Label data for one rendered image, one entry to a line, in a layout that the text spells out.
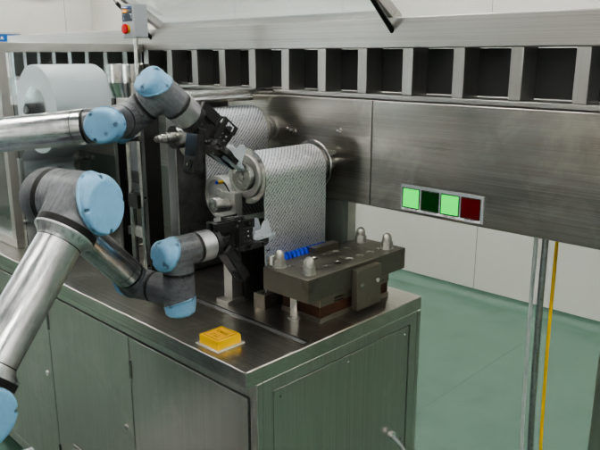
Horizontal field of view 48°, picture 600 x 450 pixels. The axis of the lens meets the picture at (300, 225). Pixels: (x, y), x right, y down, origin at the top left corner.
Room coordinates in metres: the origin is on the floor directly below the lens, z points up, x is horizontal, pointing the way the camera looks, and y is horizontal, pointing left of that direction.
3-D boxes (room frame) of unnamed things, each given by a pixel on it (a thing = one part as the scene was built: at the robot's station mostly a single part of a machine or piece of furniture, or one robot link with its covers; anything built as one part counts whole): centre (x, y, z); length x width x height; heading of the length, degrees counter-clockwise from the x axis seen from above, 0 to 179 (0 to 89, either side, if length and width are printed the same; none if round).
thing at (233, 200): (1.73, 0.19, 1.05); 0.06 x 0.05 x 0.31; 136
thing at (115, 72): (2.31, 0.58, 1.50); 0.14 x 0.14 x 0.06
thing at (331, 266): (1.73, -0.10, 1.00); 0.40 x 0.16 x 0.06; 136
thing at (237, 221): (1.61, 0.18, 1.12); 0.12 x 0.08 x 0.09; 136
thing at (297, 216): (1.78, 0.01, 1.11); 0.23 x 0.01 x 0.18; 136
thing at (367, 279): (1.67, -0.18, 0.96); 0.10 x 0.03 x 0.11; 136
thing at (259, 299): (1.78, 0.01, 0.92); 0.28 x 0.04 x 0.04; 136
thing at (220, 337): (1.46, 0.19, 0.91); 0.07 x 0.07 x 0.02; 46
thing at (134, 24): (2.14, 0.51, 1.66); 0.07 x 0.07 x 0.10; 46
